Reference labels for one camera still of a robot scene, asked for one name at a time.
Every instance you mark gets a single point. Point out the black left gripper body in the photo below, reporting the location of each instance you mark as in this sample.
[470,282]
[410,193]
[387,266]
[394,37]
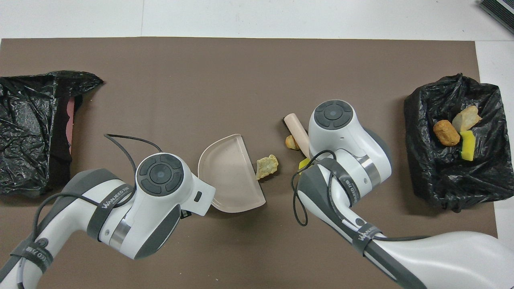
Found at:
[185,213]

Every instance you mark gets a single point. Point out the beige plastic dustpan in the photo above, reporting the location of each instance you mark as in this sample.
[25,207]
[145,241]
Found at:
[229,176]

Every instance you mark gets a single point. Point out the pale yellowish foam chunk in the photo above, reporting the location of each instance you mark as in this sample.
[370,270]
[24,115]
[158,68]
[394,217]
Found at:
[267,166]

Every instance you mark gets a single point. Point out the tan crusty foam chunk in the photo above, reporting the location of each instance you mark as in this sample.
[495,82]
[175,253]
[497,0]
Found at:
[291,143]

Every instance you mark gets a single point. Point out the small curled yellow sponge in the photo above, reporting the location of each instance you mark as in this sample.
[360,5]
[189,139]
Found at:
[303,163]

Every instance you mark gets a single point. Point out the beige hand brush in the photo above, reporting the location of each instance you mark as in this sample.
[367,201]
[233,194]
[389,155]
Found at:
[296,128]

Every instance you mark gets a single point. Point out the brown bread roll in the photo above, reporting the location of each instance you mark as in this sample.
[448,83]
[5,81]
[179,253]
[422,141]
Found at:
[445,133]

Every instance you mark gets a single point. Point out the yellow and green sponge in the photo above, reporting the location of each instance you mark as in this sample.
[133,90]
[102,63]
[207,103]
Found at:
[468,146]

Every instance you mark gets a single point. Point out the pale wedge foam chunk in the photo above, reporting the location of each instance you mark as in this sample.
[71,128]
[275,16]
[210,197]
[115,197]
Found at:
[466,118]

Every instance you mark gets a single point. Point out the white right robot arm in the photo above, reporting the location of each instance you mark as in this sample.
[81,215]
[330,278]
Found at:
[349,136]

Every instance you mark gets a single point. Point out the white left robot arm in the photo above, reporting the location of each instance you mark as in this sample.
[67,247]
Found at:
[156,200]

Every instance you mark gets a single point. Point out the black bag over pink bin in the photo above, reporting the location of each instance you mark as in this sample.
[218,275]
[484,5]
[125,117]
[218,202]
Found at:
[28,132]

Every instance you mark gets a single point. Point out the brown table mat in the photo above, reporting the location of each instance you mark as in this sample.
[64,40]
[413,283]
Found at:
[281,80]

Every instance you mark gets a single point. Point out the dark grey ribbed object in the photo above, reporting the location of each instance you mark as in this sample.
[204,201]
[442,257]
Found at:
[502,12]

